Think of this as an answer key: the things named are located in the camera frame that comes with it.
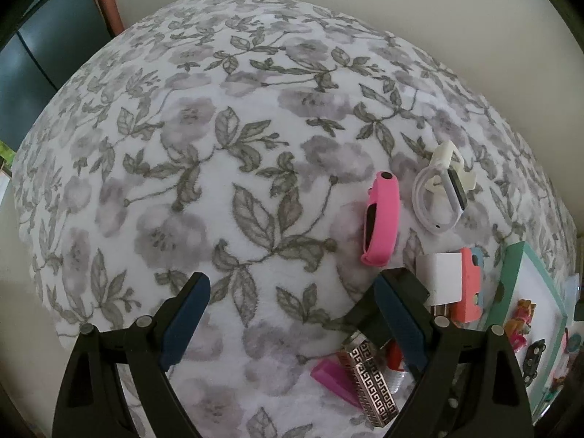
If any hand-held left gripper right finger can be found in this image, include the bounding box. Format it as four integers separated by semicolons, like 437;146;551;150
347;268;535;438

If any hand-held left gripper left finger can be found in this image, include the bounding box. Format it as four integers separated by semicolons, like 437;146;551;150
51;272;211;438

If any red glue stick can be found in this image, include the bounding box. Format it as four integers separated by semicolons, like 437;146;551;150
385;340;418;395

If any silver patterned lighter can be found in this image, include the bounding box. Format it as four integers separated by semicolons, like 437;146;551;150
338;335;400;429

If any coral and blue toy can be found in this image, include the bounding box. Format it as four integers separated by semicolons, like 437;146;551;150
449;247;487;324

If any magenta plastic case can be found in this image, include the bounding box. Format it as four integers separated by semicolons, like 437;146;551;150
311;358;361;407

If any pink silicone wristband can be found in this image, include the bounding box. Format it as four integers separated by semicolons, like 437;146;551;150
360;171;399;267

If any teal cardboard box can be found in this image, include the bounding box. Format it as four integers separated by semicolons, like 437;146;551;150
490;242;576;420

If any white cube power adapter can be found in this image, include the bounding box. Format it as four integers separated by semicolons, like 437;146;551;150
415;252;466;318

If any small pink doll figure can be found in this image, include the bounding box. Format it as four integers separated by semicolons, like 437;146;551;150
504;299;534;352

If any floral printed blanket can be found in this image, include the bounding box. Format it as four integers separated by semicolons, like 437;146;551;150
11;0;584;438

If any dark cabinet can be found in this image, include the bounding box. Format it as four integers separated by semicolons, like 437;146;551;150
0;0;112;147

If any reddish brown pole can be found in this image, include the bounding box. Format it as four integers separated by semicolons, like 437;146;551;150
87;0;125;37

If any white smartwatch with strap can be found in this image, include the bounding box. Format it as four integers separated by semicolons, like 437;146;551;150
413;164;470;234

